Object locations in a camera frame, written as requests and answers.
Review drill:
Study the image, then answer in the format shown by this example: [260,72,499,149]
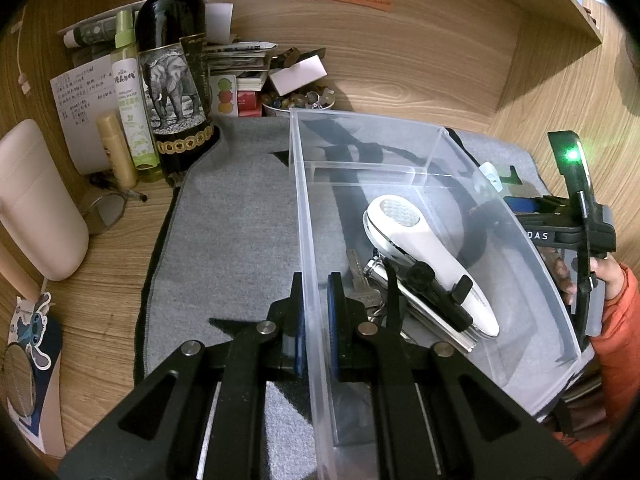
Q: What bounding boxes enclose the silver keys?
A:
[346,248,385,323]

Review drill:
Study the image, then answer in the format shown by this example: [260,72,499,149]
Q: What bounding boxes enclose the silver metal flashlight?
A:
[363,257,477,354]

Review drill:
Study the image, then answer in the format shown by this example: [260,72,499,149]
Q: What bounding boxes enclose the black usb wireless microphone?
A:
[405,261,473,333]

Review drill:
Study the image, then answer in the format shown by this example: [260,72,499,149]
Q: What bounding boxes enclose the white power plug adapter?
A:
[478,162,503,193]

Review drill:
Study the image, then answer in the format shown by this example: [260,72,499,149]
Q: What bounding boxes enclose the clear plastic storage box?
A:
[290,110,580,479]

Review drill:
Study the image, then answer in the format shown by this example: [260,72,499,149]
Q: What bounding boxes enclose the white handheld massager device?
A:
[363,194,500,338]

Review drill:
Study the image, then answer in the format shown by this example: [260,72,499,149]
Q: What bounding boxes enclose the orange sleeve forearm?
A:
[554,263,639,464]

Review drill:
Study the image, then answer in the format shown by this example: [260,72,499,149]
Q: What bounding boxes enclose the person right hand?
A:
[544,248,627,306]

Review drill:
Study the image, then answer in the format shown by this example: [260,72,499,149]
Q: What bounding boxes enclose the grey desk mat black letters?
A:
[134,118,594,415]

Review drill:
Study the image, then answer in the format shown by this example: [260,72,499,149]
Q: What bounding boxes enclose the yellow lip balm tube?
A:
[96,110,138,188]

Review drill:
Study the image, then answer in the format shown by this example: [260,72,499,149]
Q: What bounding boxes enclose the white bowl of stones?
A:
[260,87,336,117]

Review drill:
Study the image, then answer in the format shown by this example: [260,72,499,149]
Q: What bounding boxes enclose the blue cartoon sticker card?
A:
[6,292,66,458]

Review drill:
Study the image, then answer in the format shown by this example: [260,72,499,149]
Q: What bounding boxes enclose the white card in bowl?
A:
[269,55,328,96]

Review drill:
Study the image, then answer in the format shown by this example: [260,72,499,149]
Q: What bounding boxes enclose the beige pink thermos mug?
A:
[1,119,89,282]

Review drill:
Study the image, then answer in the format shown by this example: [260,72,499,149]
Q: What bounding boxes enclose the round wooden coaster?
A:
[2,344,36,417]

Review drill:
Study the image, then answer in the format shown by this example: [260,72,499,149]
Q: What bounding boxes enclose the green spray bottle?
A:
[111,9,160,176]

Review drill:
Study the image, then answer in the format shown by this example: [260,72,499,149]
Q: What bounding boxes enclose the white handwritten note paper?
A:
[50,54,117,176]

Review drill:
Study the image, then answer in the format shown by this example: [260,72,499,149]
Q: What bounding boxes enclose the dark wine bottle elephant label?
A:
[136,0,219,182]

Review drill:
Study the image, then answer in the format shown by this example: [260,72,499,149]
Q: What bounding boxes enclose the round wire eyeglasses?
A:
[79,188,148,236]

